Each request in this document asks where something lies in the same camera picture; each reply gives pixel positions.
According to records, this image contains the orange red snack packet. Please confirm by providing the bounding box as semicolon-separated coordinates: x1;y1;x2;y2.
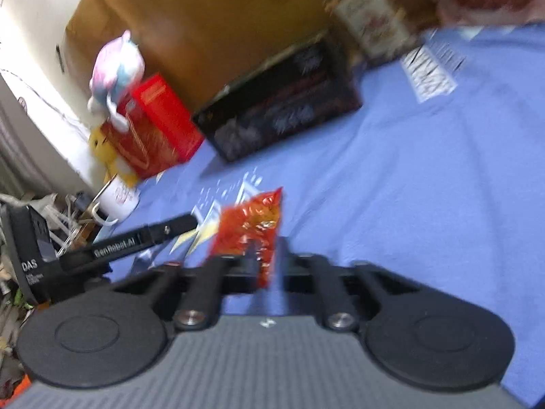
210;187;283;288

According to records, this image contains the white enamel mug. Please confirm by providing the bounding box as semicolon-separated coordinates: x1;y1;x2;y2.
91;175;139;227

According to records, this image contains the yellow duck plush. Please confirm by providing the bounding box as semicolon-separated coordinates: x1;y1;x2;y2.
89;127;139;187

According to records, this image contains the red gift bag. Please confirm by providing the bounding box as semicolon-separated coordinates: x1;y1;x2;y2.
101;73;204;179

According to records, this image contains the blue tablecloth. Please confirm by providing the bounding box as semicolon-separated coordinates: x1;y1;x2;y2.
118;24;544;405

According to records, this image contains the pink blue plush toy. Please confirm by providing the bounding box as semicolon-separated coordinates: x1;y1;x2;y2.
87;31;145;133

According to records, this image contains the black gift box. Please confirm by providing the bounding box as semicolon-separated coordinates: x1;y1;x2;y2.
192;31;363;163

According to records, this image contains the wooden board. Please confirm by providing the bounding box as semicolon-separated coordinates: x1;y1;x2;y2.
64;0;326;109

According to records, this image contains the clear nut jar gold lid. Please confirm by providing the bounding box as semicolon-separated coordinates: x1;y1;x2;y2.
322;0;422;65

